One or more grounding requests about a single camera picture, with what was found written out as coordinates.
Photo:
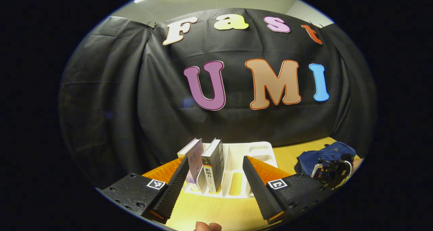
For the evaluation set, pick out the blue schoolbag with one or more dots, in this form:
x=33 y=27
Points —
x=324 y=153

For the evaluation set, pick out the dark grey book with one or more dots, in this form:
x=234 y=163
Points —
x=211 y=177

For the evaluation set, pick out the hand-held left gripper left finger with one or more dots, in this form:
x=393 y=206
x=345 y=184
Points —
x=174 y=190

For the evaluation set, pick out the pink book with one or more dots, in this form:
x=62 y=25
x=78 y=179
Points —
x=195 y=160

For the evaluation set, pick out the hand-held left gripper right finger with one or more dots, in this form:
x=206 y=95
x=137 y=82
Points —
x=258 y=190

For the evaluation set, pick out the white plastic bookshelf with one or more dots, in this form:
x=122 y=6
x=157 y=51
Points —
x=233 y=160

